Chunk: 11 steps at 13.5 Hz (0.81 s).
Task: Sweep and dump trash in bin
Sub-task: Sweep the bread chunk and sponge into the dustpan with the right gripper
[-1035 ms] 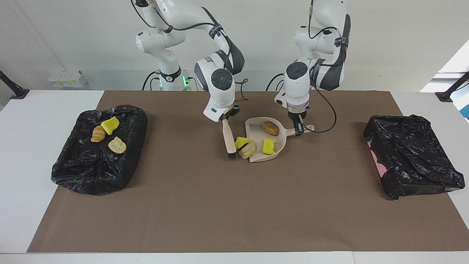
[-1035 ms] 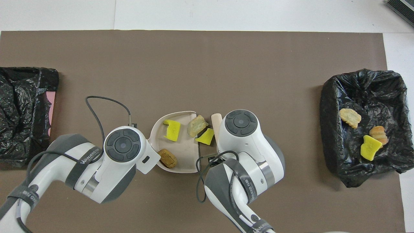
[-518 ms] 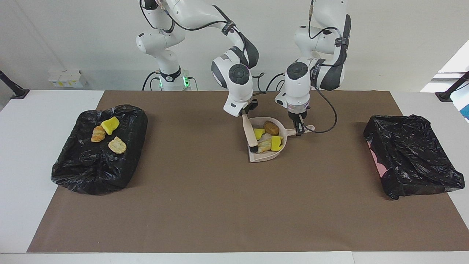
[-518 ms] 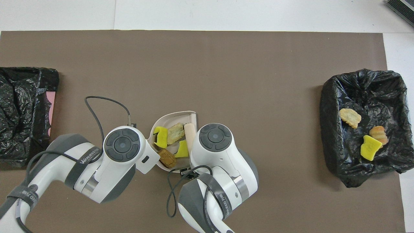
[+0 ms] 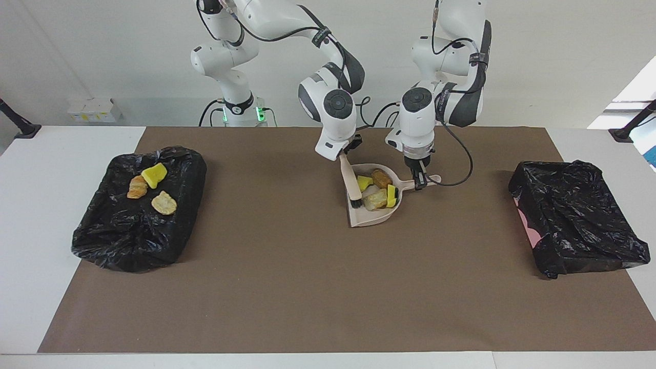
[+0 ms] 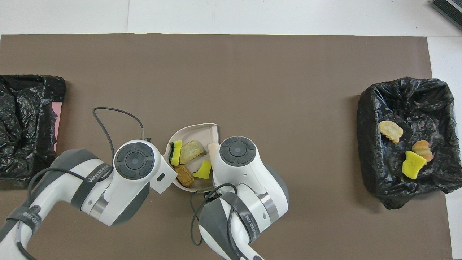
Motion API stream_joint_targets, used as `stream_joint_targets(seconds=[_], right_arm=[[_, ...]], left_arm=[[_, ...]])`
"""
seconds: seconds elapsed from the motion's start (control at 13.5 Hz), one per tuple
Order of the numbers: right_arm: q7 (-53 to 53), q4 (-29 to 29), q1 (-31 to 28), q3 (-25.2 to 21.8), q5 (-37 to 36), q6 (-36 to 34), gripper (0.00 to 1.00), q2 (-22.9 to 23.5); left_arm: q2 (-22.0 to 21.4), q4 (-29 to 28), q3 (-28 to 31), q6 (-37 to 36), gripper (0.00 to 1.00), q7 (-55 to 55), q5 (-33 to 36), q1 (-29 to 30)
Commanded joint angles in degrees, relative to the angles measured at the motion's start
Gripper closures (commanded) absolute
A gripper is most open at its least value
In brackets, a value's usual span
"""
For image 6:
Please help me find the dark ribbed device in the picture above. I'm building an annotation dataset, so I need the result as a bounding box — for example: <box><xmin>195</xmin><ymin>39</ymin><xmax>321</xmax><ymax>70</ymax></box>
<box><xmin>429</xmin><ymin>0</ymin><xmax>462</xmax><ymax>31</ymax></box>

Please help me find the black garbage bag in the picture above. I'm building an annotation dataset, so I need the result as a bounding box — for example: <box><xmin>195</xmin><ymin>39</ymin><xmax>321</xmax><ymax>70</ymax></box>
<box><xmin>0</xmin><ymin>74</ymin><xmax>66</xmax><ymax>187</ymax></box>
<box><xmin>357</xmin><ymin>76</ymin><xmax>462</xmax><ymax>210</ymax></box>

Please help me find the pale toy pastry piece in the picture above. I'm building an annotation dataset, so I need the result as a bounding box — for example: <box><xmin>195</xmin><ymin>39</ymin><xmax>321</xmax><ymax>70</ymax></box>
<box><xmin>379</xmin><ymin>121</ymin><xmax>404</xmax><ymax>144</ymax></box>

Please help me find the brown table mat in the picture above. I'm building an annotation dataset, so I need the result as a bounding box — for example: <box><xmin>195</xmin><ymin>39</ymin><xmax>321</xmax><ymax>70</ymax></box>
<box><xmin>0</xmin><ymin>34</ymin><xmax>453</xmax><ymax>260</ymax></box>

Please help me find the brown textured toy bread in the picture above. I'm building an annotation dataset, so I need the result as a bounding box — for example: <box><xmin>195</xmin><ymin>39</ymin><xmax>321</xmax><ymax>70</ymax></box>
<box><xmin>174</xmin><ymin>165</ymin><xmax>195</xmax><ymax>188</ymax></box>

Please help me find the pink plastic bin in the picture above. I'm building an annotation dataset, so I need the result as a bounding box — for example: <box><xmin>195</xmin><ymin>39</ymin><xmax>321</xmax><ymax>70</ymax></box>
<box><xmin>52</xmin><ymin>102</ymin><xmax>64</xmax><ymax>153</ymax></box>

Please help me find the beige plastic dustpan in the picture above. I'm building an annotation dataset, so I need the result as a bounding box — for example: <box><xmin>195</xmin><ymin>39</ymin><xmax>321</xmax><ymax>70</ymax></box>
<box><xmin>165</xmin><ymin>123</ymin><xmax>221</xmax><ymax>193</ymax></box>

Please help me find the notched yellow sponge piece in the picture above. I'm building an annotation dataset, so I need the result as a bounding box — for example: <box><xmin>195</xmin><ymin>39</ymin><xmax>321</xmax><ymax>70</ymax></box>
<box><xmin>192</xmin><ymin>160</ymin><xmax>212</xmax><ymax>180</ymax></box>

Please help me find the orange striped toy croissant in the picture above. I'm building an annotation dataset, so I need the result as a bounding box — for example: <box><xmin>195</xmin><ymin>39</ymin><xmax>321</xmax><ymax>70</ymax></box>
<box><xmin>412</xmin><ymin>140</ymin><xmax>434</xmax><ymax>162</ymax></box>
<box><xmin>179</xmin><ymin>140</ymin><xmax>206</xmax><ymax>165</ymax></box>

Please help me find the yellow and green sponge piece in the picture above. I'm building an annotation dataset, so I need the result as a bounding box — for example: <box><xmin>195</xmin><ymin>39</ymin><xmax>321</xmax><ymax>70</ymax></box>
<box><xmin>170</xmin><ymin>140</ymin><xmax>183</xmax><ymax>167</ymax></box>

